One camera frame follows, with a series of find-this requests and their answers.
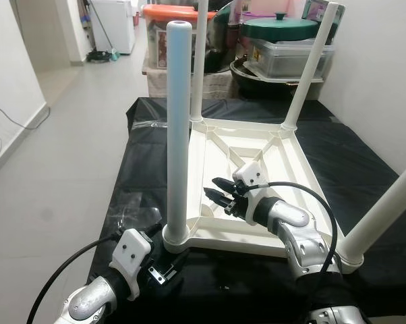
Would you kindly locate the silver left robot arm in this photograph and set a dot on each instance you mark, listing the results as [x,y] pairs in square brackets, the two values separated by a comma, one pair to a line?
[95,300]

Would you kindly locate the black wok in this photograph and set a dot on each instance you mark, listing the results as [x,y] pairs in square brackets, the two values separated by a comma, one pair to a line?
[257,88]

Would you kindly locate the clear tape strip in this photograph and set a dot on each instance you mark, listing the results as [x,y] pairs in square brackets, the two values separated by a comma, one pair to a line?
[150,125]
[139,210]

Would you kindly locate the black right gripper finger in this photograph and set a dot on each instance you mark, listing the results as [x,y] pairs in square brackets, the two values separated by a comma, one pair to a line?
[220,198]
[226,185]

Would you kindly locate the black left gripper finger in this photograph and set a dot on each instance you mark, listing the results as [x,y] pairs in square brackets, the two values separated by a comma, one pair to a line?
[181,261]

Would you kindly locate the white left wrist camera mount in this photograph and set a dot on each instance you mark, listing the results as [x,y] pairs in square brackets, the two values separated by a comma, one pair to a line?
[132,260]

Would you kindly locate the black tablecloth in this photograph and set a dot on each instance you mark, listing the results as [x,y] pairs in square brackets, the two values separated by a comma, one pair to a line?
[142,162]

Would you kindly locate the mop with green head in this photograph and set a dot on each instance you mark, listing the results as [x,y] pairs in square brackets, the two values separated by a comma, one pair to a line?
[102,57]

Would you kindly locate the white plastic table leg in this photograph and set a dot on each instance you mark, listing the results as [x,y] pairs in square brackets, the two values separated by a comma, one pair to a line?
[314,67]
[177,135]
[200,67]
[382,212]

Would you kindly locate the white chest appliance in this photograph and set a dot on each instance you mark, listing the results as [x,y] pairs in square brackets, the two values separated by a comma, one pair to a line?
[115,27]

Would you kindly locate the black bag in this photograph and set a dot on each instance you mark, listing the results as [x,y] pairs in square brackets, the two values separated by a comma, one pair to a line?
[226,37]

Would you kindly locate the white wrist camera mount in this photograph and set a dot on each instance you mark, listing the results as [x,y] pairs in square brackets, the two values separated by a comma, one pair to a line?
[132,260]
[250,179]

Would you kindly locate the clear container with green lid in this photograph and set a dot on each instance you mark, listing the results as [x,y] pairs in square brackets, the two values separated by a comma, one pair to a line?
[280,50]

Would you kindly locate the beige table cover cloth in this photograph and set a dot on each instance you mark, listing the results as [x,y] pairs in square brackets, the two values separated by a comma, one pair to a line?
[156,81]

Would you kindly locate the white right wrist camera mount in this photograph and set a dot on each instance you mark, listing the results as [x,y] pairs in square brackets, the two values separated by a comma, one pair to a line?
[250,179]

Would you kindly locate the white plastic children table top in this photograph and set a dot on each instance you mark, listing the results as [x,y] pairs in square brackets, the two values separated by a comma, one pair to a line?
[284,155]

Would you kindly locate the clear storage box orange lid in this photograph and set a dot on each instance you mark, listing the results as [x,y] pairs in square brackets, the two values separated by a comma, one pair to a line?
[156,34]

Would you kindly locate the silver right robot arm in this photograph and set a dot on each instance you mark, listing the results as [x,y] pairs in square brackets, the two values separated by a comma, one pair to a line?
[304,243]

